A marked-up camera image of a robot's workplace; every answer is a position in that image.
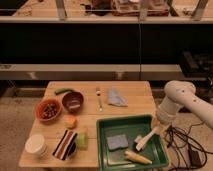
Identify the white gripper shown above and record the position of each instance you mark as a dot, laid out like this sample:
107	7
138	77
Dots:
165	116

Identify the white handled dish brush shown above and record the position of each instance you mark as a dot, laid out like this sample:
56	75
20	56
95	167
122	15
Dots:
142	141

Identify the green plastic tray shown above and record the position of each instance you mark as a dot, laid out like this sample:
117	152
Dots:
131	127

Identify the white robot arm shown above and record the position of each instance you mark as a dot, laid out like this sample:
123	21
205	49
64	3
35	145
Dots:
179	94

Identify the yellow corn cob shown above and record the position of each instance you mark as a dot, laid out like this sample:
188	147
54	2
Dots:
130	155

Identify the blue grey sponge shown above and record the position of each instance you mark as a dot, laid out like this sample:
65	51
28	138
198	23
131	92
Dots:
117	142

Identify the black power adapter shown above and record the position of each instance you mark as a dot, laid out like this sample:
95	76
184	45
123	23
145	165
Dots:
194	158

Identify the light blue cloth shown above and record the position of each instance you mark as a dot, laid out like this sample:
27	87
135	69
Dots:
115	98

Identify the silver fork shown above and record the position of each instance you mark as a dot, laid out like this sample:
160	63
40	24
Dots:
98	93

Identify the light green cup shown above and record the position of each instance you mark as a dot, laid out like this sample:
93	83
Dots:
82	141

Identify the orange fruit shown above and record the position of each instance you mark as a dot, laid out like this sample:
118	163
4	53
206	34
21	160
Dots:
70	121

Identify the dark red bowl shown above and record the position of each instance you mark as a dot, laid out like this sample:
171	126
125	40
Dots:
73	101

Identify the striped brown white towel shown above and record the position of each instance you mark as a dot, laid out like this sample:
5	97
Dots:
64	145

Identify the wooden table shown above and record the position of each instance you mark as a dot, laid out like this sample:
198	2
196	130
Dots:
140	101

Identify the green cucumber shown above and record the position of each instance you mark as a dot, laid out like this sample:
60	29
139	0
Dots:
63	90

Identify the orange bowl with food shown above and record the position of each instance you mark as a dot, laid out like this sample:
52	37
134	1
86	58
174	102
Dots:
48	110

